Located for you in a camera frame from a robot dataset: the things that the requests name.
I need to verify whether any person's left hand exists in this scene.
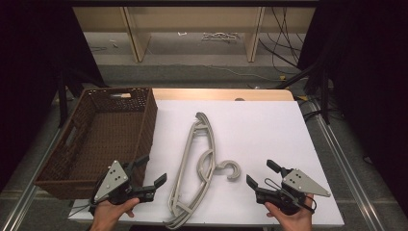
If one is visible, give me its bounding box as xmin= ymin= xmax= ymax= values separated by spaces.
xmin=89 ymin=196 xmax=141 ymax=231

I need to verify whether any light wooden shelf unit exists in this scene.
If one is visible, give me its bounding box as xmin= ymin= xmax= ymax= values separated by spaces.
xmin=72 ymin=6 xmax=317 ymax=64

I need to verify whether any brown woven basket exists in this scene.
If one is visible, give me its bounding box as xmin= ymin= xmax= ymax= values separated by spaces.
xmin=33 ymin=87 xmax=159 ymax=200

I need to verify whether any thin white floor cable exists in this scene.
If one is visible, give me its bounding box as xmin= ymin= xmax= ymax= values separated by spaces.
xmin=172 ymin=62 xmax=284 ymax=82

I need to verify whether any grey plastic clothes hanger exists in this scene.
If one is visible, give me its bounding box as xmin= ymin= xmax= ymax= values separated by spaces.
xmin=167 ymin=112 xmax=242 ymax=219
xmin=166 ymin=179 xmax=206 ymax=225
xmin=163 ymin=192 xmax=201 ymax=231

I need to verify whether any bundle of black floor cables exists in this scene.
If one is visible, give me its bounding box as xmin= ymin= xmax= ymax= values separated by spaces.
xmin=258 ymin=6 xmax=307 ymax=76

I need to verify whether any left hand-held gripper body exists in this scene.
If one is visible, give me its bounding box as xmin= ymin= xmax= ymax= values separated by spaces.
xmin=89 ymin=159 xmax=157 ymax=210

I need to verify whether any black metal stand leg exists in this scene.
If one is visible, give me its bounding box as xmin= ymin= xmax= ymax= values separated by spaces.
xmin=57 ymin=68 xmax=70 ymax=129
xmin=319 ymin=66 xmax=332 ymax=125

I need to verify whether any white chain-like object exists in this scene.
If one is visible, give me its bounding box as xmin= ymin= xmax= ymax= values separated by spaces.
xmin=201 ymin=31 xmax=241 ymax=42

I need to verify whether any black curtain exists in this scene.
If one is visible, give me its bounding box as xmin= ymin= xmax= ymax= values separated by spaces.
xmin=296 ymin=0 xmax=408 ymax=213
xmin=0 ymin=0 xmax=109 ymax=193

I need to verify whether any person's right hand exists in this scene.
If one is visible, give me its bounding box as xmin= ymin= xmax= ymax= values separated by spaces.
xmin=264 ymin=193 xmax=314 ymax=231

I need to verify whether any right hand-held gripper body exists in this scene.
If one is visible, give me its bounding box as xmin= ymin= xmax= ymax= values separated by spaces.
xmin=255 ymin=167 xmax=331 ymax=216

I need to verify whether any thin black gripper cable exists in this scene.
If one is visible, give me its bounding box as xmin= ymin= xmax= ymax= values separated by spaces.
xmin=264 ymin=177 xmax=318 ymax=216
xmin=67 ymin=201 xmax=97 ymax=218

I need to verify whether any metal floor rail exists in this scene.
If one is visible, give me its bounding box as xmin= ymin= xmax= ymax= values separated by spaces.
xmin=0 ymin=126 xmax=64 ymax=231
xmin=307 ymin=97 xmax=388 ymax=231

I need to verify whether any white board sheet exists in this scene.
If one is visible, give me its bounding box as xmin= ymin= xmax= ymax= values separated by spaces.
xmin=67 ymin=99 xmax=344 ymax=228

